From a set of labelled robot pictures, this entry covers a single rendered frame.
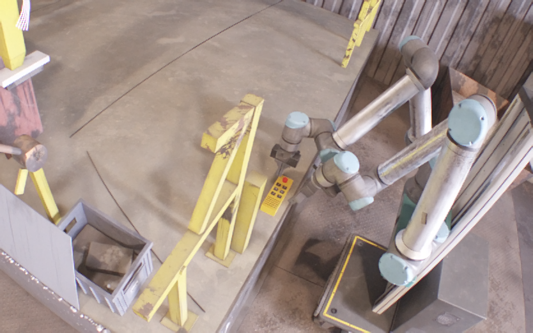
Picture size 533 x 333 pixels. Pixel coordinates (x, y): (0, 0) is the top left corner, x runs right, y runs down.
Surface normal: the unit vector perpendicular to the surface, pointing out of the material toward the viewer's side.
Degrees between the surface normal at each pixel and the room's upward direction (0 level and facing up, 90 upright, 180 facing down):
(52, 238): 72
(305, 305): 0
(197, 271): 0
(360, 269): 0
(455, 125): 83
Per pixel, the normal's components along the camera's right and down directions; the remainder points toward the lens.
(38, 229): -0.25, 0.37
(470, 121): -0.70, 0.26
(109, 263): 0.23, -0.68
